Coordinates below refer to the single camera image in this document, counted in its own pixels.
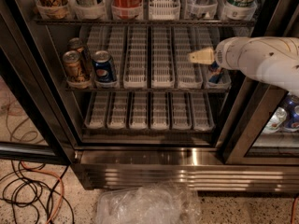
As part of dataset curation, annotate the gold brown can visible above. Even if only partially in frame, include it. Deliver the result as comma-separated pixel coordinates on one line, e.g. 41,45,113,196
67,36,93,74
63,50,90,83

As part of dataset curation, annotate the stainless steel fridge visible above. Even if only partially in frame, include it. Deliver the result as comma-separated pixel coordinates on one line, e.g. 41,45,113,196
15,0,298,192

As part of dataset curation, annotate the top wire shelf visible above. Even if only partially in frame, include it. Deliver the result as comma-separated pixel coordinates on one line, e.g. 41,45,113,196
34,18,255,27

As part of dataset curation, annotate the blue silver redbull can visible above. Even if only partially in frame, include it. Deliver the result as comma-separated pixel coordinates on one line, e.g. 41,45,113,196
207,62,223,84

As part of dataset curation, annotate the gold brown front can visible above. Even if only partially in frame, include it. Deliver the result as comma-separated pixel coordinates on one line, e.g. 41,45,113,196
63,50,90,83

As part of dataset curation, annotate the blue can behind glass door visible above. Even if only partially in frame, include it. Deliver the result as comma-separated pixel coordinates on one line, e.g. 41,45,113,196
280,94,299,133

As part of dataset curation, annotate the wire shelf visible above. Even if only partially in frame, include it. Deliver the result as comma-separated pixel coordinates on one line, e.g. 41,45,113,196
64,85,230,93
34,18,255,27

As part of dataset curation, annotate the middle wire shelf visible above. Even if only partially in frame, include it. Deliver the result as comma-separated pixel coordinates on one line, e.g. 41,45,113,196
64,85,230,93

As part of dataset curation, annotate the gold patterned can top shelf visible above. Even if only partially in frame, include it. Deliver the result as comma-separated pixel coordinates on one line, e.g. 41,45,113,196
38,0,68,19

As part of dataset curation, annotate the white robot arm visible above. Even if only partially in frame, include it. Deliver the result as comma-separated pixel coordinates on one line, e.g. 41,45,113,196
187,36,299,96

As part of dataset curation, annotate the black cable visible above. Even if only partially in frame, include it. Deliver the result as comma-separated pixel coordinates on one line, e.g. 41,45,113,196
0,160,76,224

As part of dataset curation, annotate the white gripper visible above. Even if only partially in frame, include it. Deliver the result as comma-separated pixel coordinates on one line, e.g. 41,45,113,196
188,37,249,70

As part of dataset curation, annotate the open fridge door left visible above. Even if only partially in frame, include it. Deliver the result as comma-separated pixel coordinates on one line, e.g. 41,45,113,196
0,0,75,165

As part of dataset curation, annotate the gold brown rear can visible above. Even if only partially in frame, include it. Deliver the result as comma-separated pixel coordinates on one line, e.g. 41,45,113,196
67,36,93,74

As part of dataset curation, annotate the clear plastic bag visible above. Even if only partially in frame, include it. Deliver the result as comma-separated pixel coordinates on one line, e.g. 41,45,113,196
95,182,201,224

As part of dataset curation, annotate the white tray top shelf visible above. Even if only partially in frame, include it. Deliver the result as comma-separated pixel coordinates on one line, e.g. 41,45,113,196
149,0,180,21

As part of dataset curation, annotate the white green can top shelf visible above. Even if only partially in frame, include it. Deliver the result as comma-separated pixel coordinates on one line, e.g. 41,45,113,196
225,0,255,20

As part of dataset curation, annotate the blue pepsi can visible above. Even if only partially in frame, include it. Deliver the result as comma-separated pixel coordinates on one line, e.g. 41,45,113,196
93,50,117,83

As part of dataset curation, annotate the orange cable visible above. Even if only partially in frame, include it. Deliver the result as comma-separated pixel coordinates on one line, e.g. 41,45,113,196
20,161,64,224

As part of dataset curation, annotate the red can top shelf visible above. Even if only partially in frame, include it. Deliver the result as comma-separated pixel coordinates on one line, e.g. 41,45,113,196
113,0,142,20

